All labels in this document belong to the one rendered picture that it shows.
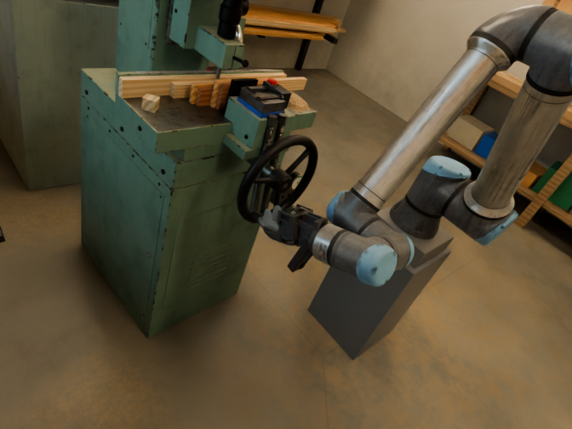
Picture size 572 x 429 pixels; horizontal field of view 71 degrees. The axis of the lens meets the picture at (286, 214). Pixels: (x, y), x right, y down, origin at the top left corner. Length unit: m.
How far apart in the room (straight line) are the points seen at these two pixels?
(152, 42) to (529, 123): 1.04
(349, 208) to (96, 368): 1.05
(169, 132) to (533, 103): 0.85
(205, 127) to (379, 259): 0.56
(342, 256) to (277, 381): 0.90
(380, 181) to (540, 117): 0.39
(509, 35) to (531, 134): 0.25
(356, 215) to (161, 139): 0.51
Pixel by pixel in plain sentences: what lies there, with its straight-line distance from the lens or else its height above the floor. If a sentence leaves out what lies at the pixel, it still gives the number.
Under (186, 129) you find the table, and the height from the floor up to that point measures 0.90.
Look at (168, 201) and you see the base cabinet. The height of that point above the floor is 0.67.
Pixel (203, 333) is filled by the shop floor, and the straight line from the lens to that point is 1.72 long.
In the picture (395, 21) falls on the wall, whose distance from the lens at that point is 4.83.
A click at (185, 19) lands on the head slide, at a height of 1.08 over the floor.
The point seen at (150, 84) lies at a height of 0.93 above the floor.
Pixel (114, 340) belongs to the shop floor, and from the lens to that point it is 1.68.
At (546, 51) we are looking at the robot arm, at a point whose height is 1.33.
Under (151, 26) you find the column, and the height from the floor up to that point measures 1.02.
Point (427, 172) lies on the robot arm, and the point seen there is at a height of 0.85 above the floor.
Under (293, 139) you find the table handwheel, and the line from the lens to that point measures 1.05.
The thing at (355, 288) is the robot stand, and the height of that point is 0.31.
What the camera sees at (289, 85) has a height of 0.92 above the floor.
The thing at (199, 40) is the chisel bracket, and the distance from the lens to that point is 1.28.
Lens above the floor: 1.40
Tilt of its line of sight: 36 degrees down
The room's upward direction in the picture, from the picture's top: 21 degrees clockwise
